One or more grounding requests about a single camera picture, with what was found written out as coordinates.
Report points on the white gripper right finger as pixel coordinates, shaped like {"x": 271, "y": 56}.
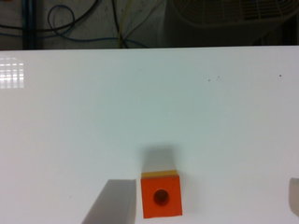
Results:
{"x": 294, "y": 195}

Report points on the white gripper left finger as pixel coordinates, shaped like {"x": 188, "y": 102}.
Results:
{"x": 116, "y": 203}

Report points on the orange block with hole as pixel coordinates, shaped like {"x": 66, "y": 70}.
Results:
{"x": 161, "y": 196}

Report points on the white box fan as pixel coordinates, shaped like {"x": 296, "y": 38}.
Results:
{"x": 214, "y": 23}

